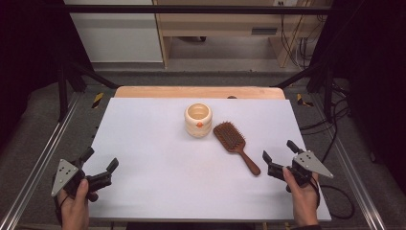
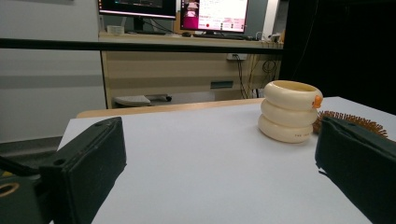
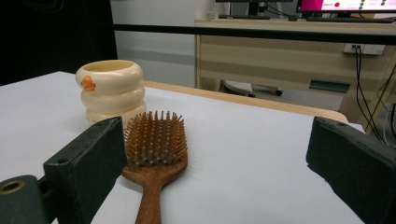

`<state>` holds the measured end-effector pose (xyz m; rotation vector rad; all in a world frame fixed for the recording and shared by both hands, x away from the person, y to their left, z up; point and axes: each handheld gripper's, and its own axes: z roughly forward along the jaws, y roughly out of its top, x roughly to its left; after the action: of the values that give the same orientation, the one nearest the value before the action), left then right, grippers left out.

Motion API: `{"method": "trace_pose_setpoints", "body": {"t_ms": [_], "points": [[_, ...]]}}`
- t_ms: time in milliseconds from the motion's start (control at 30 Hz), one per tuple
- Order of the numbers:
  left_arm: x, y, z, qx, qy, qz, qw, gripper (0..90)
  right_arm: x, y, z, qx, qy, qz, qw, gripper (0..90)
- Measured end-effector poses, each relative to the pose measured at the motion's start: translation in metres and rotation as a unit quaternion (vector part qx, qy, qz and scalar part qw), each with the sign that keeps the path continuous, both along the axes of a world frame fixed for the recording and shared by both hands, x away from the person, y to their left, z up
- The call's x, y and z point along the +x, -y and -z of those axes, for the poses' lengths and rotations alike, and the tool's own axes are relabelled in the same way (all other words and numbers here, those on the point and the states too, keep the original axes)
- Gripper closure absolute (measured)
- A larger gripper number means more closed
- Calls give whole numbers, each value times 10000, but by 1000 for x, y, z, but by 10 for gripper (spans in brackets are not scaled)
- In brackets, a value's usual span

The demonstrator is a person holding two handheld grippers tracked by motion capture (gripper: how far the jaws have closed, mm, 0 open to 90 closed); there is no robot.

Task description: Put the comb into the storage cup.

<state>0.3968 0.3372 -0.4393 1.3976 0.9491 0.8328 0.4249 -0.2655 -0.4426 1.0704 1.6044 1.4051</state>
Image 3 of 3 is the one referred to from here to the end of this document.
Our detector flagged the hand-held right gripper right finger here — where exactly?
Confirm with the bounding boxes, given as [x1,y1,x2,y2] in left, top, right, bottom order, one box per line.
[305,116,396,224]

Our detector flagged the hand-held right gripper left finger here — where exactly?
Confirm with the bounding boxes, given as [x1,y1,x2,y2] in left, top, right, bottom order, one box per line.
[42,116,129,224]

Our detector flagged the wooden paddle hairbrush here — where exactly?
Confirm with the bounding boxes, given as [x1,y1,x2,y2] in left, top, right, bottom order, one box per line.
[121,110,189,224]

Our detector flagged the cream ringed cup orange duck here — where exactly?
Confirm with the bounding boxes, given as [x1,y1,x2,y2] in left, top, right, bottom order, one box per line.
[75,59,148,129]

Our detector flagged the white power strip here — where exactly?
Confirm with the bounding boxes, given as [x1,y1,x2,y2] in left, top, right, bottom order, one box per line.
[343,43,386,56]

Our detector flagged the black curtain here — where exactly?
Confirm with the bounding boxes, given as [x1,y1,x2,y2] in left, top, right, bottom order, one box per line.
[0,0,119,87]

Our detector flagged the light wooden desk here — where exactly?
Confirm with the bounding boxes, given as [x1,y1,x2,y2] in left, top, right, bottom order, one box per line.
[194,18,396,132]

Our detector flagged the office chair base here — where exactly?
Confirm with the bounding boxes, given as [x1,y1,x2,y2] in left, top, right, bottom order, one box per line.
[222,79,284,98]

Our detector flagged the black keyboard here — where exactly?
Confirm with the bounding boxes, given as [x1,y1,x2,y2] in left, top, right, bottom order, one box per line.
[305,16,396,24]
[219,13,271,21]

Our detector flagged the monitor with pink screen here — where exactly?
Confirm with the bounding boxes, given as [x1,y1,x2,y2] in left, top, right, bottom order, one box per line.
[295,0,396,14]

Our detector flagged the dark monitor with stand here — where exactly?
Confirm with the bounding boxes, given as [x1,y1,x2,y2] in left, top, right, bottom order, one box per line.
[215,0,294,17]

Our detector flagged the black wall cable bundle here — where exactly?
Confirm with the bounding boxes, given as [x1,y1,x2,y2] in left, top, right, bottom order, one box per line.
[354,45,396,144]

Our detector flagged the black horizontal frame bar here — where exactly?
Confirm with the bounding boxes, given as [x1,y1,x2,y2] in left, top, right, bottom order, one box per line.
[113,23,396,46]

